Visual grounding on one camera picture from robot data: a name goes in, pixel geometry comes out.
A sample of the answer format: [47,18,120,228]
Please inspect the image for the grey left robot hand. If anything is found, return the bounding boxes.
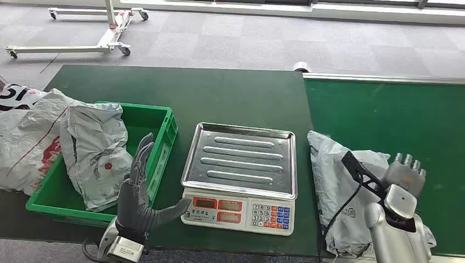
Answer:
[116,133,192,243]

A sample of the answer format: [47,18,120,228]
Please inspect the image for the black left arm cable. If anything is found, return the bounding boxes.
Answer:
[81,237,110,263]

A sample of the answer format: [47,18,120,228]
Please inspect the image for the grey mailer with red dot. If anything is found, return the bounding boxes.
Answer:
[60,102,134,213]

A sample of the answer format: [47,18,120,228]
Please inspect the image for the white electronic scale steel tray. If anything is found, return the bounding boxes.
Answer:
[180,122,298,237]

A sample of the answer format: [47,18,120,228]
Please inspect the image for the large white printed bag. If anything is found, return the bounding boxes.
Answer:
[0,83,79,197]

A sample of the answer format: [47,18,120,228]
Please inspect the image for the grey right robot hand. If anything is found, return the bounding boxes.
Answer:
[382,152,428,199]

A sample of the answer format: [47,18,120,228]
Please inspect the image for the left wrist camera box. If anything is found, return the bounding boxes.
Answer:
[107,236,145,263]

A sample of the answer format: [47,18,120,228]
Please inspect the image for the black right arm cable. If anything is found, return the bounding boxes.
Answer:
[321,180,364,251]

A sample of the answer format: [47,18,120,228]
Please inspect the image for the grey plastic mailer package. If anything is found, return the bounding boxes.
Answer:
[307,130,438,259]

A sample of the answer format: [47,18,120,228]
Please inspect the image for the green plastic crate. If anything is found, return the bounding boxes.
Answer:
[25,101,179,228]

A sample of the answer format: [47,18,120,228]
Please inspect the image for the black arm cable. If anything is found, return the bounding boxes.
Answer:
[321,180,364,251]
[81,237,110,263]

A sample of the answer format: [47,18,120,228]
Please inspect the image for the white wheeled stand frame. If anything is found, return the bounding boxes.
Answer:
[4,0,150,60]

